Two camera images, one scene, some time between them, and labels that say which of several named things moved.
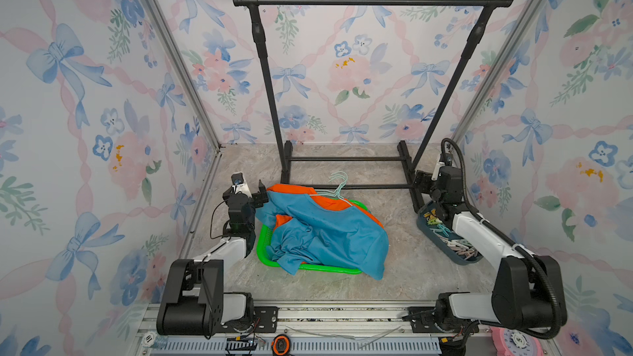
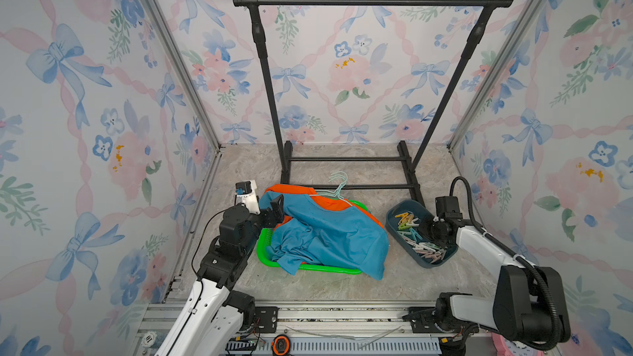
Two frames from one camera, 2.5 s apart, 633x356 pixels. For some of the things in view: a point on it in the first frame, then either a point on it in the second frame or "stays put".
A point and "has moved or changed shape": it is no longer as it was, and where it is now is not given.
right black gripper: [425, 179] → [440, 242]
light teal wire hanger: [336, 192] stays put
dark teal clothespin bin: [440, 232] has moved or changed shape
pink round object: [516, 343] stays put
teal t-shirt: [310, 231] stays put
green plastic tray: [269, 260] stays put
